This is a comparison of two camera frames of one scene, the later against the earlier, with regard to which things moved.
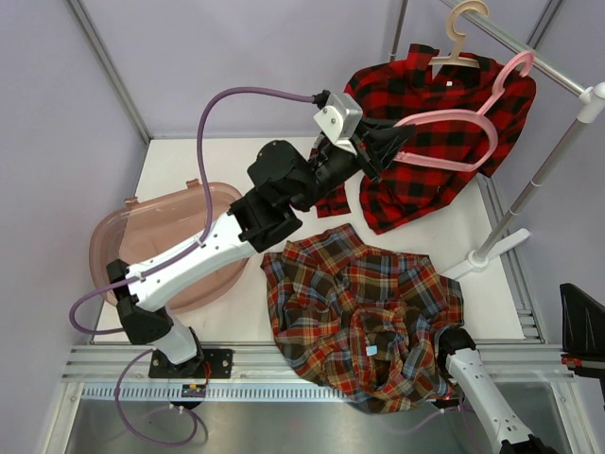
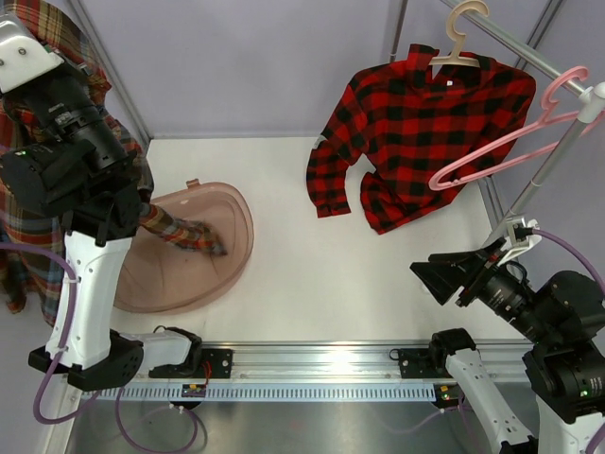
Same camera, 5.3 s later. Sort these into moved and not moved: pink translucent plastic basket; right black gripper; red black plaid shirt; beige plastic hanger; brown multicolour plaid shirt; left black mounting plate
Moved: right black gripper; brown multicolour plaid shirt
Not moved: red black plaid shirt; beige plastic hanger; pink translucent plastic basket; left black mounting plate
